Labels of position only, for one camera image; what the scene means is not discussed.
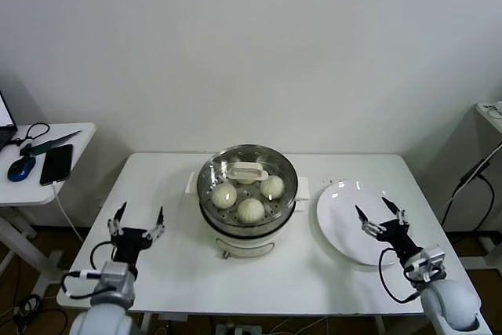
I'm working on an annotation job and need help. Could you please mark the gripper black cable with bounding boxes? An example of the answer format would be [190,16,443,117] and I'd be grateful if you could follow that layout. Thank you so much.
[378,248,427,304]
[62,240,118,300]

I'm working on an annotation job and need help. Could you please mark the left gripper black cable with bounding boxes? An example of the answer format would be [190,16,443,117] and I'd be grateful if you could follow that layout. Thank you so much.
[62,240,118,300]

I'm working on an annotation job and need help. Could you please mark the white charging cable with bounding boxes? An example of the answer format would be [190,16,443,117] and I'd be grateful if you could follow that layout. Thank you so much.
[51,182,85,244]

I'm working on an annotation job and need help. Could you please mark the black power cable with adapter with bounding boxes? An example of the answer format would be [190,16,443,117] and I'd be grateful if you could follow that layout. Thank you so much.
[441,158,496,230]

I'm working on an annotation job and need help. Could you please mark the white round plate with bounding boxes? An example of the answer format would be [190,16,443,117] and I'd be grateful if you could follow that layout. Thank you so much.
[316,180,413,267]

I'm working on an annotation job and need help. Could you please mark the white side table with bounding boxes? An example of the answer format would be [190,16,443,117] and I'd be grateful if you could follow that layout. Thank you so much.
[0,122,97,304]

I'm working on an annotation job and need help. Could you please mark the black looped cord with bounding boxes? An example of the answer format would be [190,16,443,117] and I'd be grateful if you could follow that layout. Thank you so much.
[7,122,51,147]

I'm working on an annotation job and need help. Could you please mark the round glass pot lid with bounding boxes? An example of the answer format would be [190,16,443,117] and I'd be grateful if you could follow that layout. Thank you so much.
[198,145,298,226]

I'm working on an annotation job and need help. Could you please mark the stainless steel steamer basket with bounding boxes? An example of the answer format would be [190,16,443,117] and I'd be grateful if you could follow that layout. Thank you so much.
[184,144,311,230]

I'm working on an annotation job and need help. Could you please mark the black laptop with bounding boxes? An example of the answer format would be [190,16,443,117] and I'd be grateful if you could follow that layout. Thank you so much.
[0,89,19,151]

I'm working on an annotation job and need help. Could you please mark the green blade knife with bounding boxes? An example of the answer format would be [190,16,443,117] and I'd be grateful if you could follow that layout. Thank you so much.
[19,129,83,158]

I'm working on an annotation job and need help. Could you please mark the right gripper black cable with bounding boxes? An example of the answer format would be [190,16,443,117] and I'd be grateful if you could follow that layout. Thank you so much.
[378,248,427,304]

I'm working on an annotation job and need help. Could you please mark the blue computer mouse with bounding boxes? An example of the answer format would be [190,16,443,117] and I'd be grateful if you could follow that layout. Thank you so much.
[7,155,37,183]

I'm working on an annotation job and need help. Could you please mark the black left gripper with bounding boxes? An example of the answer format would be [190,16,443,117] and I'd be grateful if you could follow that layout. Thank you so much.
[108,201,166,266]

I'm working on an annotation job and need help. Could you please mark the white side desk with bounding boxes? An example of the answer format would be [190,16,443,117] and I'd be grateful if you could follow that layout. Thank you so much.
[475,101,502,134]

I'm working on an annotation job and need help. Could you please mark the black smartphone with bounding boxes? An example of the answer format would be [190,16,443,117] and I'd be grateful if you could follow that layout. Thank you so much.
[39,144,75,187]

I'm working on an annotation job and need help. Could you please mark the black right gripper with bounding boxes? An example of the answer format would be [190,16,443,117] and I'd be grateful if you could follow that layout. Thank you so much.
[355,196,424,264]

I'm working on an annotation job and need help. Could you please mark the black floor cables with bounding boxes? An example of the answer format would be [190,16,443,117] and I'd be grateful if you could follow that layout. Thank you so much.
[13,293,70,332]

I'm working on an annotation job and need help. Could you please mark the white labelled object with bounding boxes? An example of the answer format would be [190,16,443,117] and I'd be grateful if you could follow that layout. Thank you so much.
[483,101,502,119]

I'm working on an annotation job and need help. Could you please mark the white power strip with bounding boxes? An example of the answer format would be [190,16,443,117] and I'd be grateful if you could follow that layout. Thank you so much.
[215,322,263,335]

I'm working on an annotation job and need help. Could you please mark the white electric cooker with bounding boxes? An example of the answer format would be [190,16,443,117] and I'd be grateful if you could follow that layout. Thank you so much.
[186,177,311,260]

